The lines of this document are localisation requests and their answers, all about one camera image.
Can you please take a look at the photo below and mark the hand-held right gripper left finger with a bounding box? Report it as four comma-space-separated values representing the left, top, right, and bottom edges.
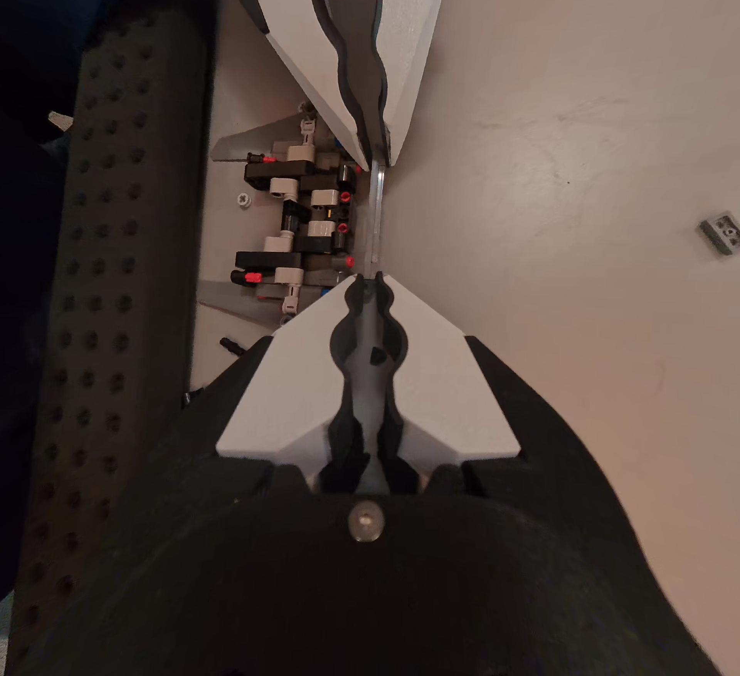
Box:
215, 274, 365, 476

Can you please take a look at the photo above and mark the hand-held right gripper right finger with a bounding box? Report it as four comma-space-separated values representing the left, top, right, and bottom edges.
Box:
376, 270, 522, 481

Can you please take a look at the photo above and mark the grey and black lego model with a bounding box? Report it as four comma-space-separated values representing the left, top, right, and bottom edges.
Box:
197, 101, 387, 492

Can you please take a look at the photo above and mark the small grey lego brick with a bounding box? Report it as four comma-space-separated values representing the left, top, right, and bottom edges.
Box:
696, 212, 740, 257

